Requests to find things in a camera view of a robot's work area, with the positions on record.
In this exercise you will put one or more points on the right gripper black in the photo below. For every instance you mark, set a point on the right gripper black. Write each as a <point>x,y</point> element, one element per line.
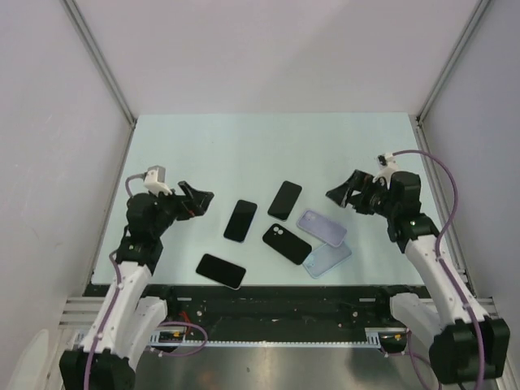
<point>360,181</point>

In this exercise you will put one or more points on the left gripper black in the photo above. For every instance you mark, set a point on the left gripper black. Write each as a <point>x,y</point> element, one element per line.
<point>201,200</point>

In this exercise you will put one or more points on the blue-edged black phone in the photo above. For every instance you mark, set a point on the blue-edged black phone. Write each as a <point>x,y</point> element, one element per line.
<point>240,221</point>

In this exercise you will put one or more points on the purple phone case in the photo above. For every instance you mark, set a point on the purple phone case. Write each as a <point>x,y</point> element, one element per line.
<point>322,228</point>

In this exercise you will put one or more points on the black phone case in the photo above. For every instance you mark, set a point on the black phone case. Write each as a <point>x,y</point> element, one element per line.
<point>287,244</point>

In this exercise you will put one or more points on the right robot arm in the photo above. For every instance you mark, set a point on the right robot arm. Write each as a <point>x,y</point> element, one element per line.
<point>465,344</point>

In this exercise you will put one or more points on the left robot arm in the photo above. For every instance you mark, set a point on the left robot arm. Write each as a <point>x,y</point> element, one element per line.
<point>108,355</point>

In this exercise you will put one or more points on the green-edged black phone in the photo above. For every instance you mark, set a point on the green-edged black phone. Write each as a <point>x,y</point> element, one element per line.
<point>284,201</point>

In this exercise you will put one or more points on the light blue phone case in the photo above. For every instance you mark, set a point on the light blue phone case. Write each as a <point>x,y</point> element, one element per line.
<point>325,258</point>

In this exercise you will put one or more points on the white-edged black phone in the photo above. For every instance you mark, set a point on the white-edged black phone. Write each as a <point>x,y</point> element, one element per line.
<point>221,271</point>

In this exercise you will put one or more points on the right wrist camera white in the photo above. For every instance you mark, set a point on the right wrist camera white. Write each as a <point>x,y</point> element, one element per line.
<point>387,167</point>

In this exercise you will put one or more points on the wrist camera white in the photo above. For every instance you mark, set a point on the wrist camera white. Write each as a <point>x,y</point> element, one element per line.
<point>387,167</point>
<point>154,181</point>

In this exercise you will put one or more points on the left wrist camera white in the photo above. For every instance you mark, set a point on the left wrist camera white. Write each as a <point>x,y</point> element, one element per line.
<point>154,181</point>

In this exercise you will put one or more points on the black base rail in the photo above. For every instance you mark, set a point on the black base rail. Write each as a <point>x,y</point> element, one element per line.
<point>275,313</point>

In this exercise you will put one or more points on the white cable duct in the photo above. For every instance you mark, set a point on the white cable duct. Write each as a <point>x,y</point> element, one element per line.
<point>371,340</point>

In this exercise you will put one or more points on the right aluminium frame post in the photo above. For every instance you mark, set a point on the right aluminium frame post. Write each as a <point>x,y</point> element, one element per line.
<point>469,30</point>

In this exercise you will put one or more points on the aluminium frame post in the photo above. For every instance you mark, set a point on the aluminium frame post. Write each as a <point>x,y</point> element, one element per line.
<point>469,30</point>
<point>84,32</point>

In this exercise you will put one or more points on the left aluminium frame post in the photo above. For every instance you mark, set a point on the left aluminium frame post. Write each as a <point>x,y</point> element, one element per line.
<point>84,32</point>

